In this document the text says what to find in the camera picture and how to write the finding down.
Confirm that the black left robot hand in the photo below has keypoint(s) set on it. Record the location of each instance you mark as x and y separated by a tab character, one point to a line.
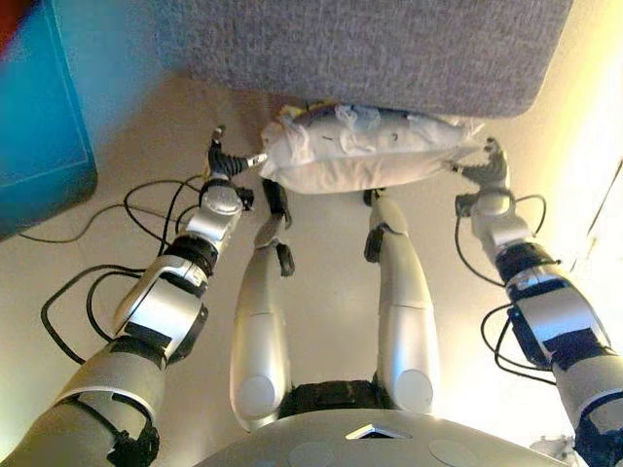
225	163

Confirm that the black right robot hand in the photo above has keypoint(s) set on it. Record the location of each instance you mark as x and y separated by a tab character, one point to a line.
491	172

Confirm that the white fringed cushion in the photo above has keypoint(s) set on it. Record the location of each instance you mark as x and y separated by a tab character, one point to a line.
360	155

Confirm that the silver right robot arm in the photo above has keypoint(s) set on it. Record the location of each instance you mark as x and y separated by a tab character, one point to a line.
550	301

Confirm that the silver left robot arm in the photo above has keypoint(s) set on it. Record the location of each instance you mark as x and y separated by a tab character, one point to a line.
156	311

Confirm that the silver right robot leg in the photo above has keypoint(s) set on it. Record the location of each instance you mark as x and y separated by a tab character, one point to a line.
406	311

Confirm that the silver robot leg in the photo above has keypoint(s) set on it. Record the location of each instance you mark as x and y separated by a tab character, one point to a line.
260	331
406	311

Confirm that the silver left robot leg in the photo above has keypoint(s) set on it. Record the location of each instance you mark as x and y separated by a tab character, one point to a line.
260	331

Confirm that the grey fabric armchair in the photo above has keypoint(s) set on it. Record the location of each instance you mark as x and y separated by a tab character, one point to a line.
370	48

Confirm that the grey robot torso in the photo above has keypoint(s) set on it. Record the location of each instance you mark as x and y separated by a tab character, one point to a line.
379	438

